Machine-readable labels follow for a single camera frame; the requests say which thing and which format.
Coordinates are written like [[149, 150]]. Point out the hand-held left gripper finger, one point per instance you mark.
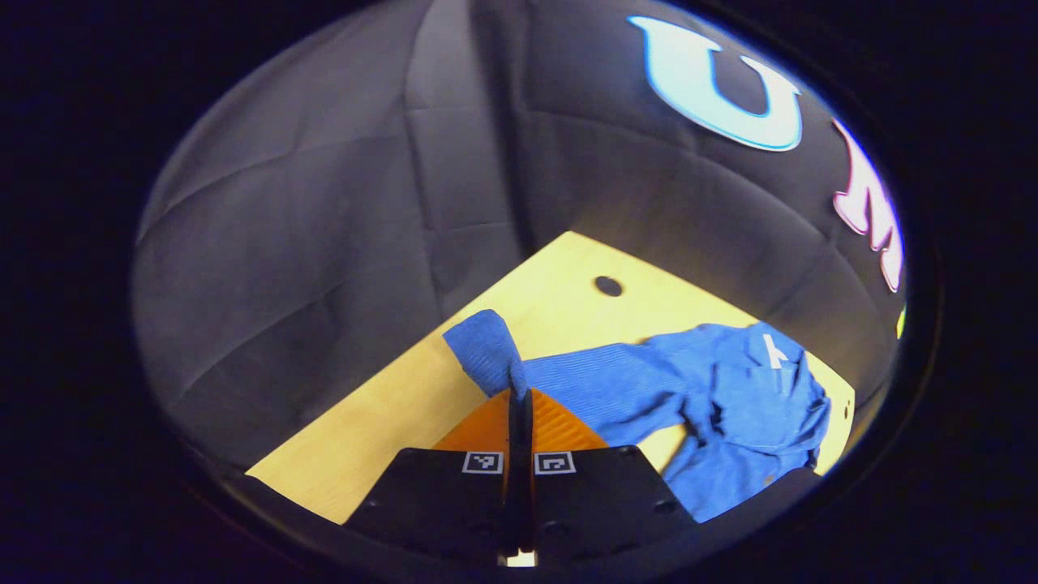
[[527, 487], [516, 487]]

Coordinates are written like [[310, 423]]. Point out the blue button shirt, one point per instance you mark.
[[730, 405]]

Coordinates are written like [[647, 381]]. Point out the black backdrop cloth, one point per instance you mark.
[[324, 203]]

